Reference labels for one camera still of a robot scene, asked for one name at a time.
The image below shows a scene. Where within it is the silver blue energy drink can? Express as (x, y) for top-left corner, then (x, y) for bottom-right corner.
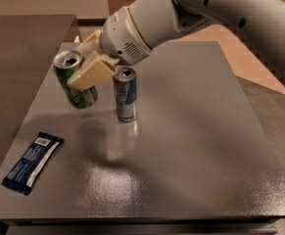
(113, 67), (137, 121)

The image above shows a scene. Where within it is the blue rxbar blueberry wrapper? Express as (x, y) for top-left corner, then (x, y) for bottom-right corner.
(2, 132), (64, 196)

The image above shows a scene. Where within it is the green soda can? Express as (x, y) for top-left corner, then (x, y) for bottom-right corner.
(53, 50), (98, 109)

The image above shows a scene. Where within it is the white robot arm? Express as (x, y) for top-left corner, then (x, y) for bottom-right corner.
(68, 0), (285, 91)

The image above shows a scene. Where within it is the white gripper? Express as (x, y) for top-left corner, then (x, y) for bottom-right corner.
(67, 0), (212, 92)

